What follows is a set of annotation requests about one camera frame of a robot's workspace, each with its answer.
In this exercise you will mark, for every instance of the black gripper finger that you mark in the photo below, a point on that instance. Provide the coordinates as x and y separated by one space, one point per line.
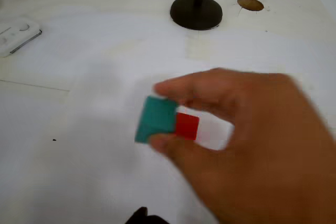
140 217
157 221

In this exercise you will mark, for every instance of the red cube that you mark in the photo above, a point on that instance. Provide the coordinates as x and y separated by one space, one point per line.
187 126

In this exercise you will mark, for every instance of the teal blue cube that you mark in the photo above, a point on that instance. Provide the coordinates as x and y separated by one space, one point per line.
156 119

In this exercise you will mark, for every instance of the bare human hand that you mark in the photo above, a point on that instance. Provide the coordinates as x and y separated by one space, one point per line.
275 155

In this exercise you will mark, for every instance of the white flat device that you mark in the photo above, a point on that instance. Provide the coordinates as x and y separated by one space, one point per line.
15 35

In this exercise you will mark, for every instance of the brown oval table hole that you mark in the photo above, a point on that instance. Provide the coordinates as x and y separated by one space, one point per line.
250 4

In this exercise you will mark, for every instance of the black round camera stand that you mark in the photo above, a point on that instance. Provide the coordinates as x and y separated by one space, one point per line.
195 11

